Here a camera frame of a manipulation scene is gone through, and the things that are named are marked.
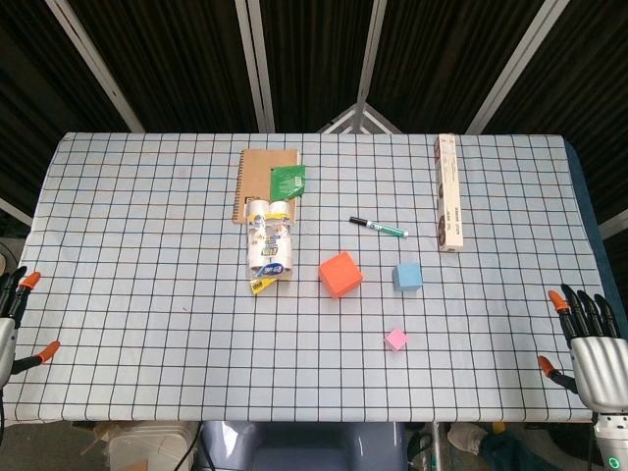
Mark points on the white plastic bin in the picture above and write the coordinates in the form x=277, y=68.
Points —
x=147, y=446

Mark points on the orange foam cube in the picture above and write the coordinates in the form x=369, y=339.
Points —
x=340, y=275

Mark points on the blue foam cube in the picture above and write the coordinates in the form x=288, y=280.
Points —
x=407, y=277

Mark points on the brown spiral notebook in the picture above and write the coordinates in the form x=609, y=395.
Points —
x=257, y=176

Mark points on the white screen frame post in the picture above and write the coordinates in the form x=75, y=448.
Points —
x=370, y=49
x=520, y=64
x=255, y=64
x=93, y=64

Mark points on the pink foam cube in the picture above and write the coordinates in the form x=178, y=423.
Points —
x=396, y=339

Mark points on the tissue roll pack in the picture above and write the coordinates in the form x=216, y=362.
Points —
x=269, y=245

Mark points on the long cardboard wrap box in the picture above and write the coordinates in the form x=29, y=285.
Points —
x=449, y=196

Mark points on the white triangular metal stand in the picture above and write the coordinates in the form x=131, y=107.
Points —
x=360, y=118

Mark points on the green foil sachet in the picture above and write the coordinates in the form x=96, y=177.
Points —
x=287, y=181

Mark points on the green marker pen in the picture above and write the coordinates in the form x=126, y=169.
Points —
x=380, y=227

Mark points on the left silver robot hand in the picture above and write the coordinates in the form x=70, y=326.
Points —
x=6, y=343

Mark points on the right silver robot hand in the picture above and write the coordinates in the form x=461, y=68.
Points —
x=598, y=363

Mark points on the blue-grey robot torso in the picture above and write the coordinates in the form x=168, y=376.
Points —
x=304, y=446

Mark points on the checkered tablecloth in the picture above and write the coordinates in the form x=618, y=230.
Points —
x=147, y=294

